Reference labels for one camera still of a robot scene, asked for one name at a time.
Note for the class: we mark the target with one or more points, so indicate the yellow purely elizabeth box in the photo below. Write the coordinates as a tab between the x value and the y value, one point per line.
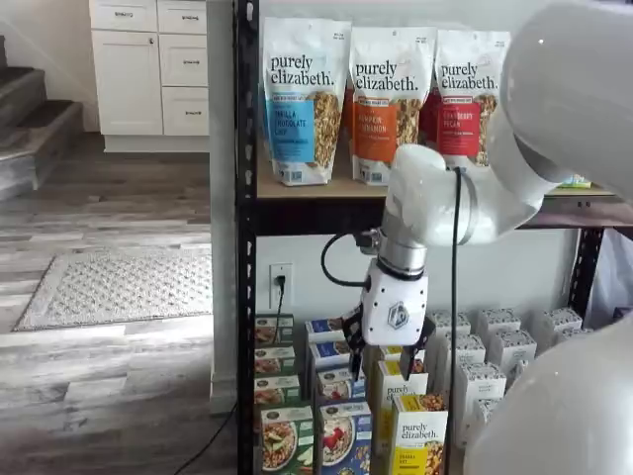
420	440
388	352
388	391

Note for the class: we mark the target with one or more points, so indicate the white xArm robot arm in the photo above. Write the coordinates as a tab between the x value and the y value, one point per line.
544	99

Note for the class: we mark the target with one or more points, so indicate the white patterned pantry box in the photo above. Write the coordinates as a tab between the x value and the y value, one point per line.
479	386
467	349
514	346
442	321
499	320
559	319
487	410
576	334

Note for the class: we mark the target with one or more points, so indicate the red label granola bag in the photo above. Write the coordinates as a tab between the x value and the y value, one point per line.
465	109
429	119

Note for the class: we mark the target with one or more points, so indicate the green Bobo's apple pie box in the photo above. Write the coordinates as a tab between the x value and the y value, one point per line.
576	182

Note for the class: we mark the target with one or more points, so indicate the white drawer cabinet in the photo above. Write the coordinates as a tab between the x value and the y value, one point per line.
128	79

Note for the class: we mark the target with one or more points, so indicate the black metal shelf rack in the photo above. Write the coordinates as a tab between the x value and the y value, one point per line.
245	198

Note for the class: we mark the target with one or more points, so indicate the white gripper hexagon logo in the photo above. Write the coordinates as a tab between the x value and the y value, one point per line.
395	307

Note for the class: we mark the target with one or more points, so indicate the white wall outlet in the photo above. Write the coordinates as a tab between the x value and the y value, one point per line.
281	269

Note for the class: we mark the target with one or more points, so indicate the grey carpeted staircase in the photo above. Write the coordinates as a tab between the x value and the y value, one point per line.
29	119

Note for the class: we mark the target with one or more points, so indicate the grey patterned floor mat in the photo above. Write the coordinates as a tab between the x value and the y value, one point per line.
123	287

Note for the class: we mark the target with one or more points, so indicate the green oatmeal box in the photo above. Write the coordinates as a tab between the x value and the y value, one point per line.
274	360
277	391
287	440
273	329

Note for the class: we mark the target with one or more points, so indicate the orange label granola bag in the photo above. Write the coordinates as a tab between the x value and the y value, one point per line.
347	119
381	99

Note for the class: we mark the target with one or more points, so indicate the blue label granola bag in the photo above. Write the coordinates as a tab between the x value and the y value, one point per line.
301	99

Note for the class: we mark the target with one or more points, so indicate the blue and white oatmeal box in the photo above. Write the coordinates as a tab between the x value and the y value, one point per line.
329	353
324	329
338	385
343	440

